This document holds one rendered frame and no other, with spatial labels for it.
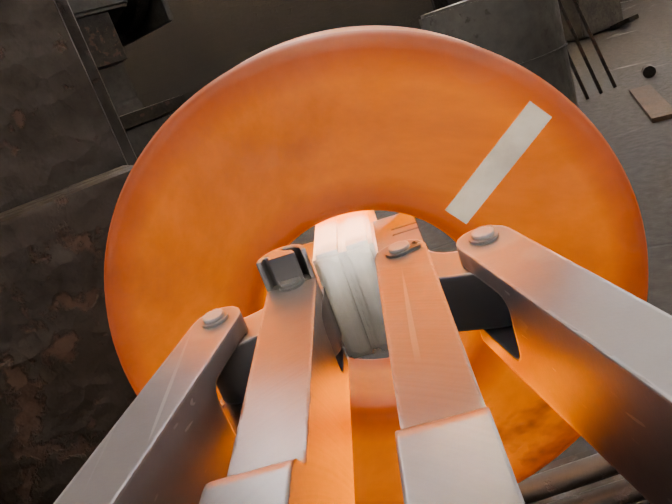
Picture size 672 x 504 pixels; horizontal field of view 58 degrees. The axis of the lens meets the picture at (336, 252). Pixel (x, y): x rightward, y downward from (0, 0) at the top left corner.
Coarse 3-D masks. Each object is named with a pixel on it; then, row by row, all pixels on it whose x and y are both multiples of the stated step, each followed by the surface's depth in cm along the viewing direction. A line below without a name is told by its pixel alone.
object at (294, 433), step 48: (288, 288) 14; (288, 336) 12; (288, 384) 10; (336, 384) 12; (240, 432) 9; (288, 432) 9; (336, 432) 11; (240, 480) 8; (288, 480) 7; (336, 480) 10
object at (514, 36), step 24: (480, 0) 239; (504, 0) 238; (528, 0) 239; (552, 0) 247; (432, 24) 255; (456, 24) 246; (480, 24) 242; (504, 24) 240; (528, 24) 242; (552, 24) 248; (504, 48) 244; (528, 48) 244; (552, 48) 249; (552, 72) 251
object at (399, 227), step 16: (384, 224) 17; (400, 224) 17; (416, 224) 16; (384, 240) 16; (400, 240) 16; (432, 256) 14; (448, 256) 14; (448, 272) 13; (464, 272) 13; (448, 288) 13; (464, 288) 13; (480, 288) 13; (448, 304) 13; (464, 304) 13; (480, 304) 13; (496, 304) 13; (464, 320) 13; (480, 320) 13; (496, 320) 13
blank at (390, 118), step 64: (256, 64) 15; (320, 64) 14; (384, 64) 14; (448, 64) 14; (512, 64) 15; (192, 128) 15; (256, 128) 15; (320, 128) 15; (384, 128) 15; (448, 128) 15; (512, 128) 15; (576, 128) 15; (128, 192) 16; (192, 192) 16; (256, 192) 16; (320, 192) 16; (384, 192) 16; (448, 192) 16; (512, 192) 16; (576, 192) 15; (128, 256) 16; (192, 256) 16; (256, 256) 16; (576, 256) 16; (640, 256) 16; (128, 320) 17; (192, 320) 17; (384, 384) 20; (512, 384) 18; (384, 448) 19; (512, 448) 19
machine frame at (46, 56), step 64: (0, 0) 47; (64, 0) 57; (0, 64) 47; (64, 64) 50; (0, 128) 48; (64, 128) 50; (0, 192) 48; (64, 192) 47; (0, 256) 44; (64, 256) 46; (0, 320) 45; (64, 320) 47; (0, 384) 45; (64, 384) 47; (128, 384) 50; (0, 448) 45; (64, 448) 48
